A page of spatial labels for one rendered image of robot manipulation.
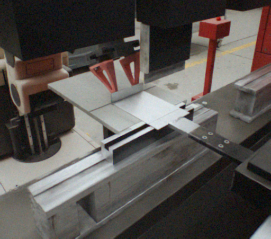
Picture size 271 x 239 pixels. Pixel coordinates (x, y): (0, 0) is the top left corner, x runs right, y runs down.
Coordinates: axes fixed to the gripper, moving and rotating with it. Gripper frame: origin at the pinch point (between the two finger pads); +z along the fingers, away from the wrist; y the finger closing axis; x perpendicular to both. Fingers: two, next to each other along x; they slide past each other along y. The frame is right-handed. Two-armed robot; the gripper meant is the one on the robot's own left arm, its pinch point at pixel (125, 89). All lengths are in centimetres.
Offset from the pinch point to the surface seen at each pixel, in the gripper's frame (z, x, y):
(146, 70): -2.4, -15.2, -5.4
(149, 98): 3.1, -3.7, 2.5
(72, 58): -40, 246, 110
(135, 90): 0.9, -0.9, 1.8
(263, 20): -8, 12, 84
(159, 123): 7.0, -11.0, -2.8
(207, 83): 24, 113, 159
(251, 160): 12.2, -28.0, -3.8
